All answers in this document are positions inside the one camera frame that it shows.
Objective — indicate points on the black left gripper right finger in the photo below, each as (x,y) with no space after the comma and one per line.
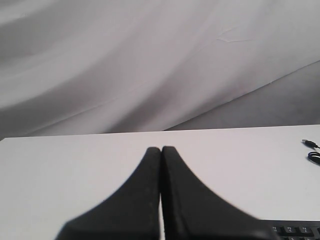
(191,211)

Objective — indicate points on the black acer keyboard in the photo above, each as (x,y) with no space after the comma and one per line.
(296,229)

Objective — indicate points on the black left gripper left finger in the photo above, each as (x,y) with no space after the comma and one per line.
(130,213)

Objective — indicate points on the grey backdrop cloth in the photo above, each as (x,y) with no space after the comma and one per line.
(72,67)

